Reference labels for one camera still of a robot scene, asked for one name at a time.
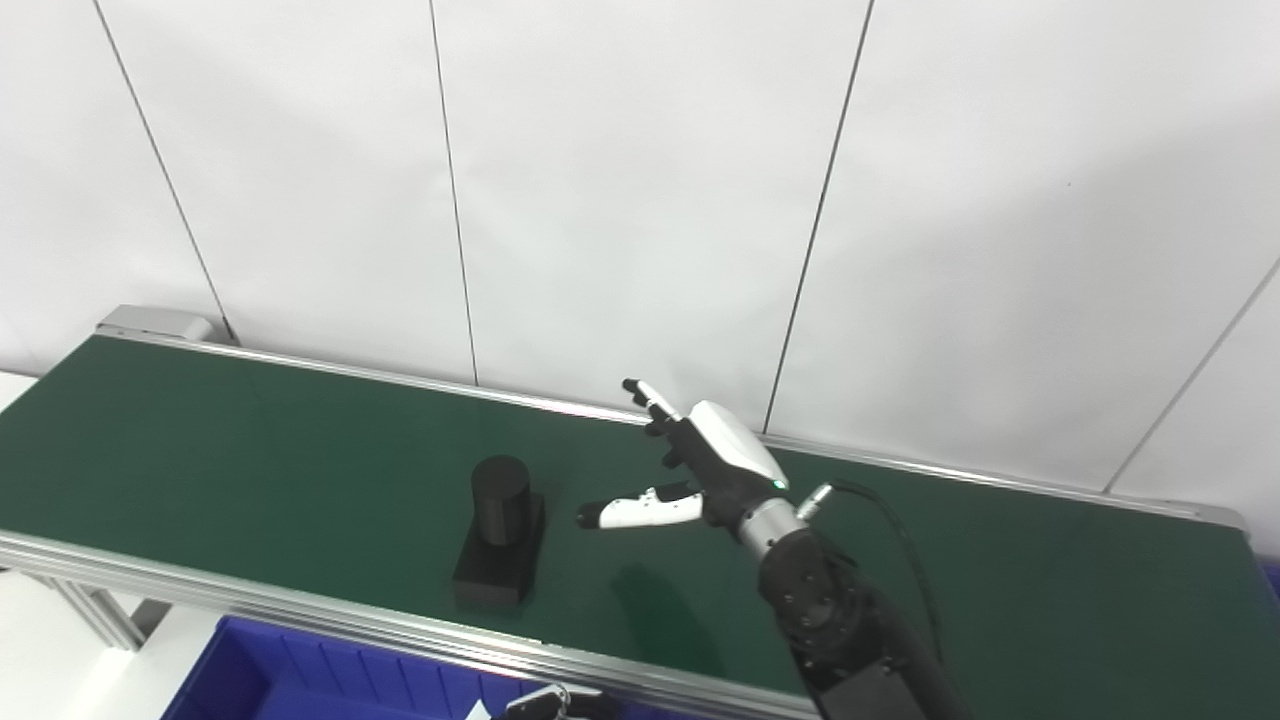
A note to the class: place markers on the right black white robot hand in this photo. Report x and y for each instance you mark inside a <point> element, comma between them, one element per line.
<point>725,470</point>

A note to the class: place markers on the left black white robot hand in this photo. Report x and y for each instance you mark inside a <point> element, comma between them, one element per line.
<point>555,705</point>

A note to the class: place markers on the black cylinder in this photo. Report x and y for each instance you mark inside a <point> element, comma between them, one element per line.
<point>498,530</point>

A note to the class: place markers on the aluminium conveyor leg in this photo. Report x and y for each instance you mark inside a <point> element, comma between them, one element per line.
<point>100,610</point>

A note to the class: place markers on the green conveyor belt aluminium frame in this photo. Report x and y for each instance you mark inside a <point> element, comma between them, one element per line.
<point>300,470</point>

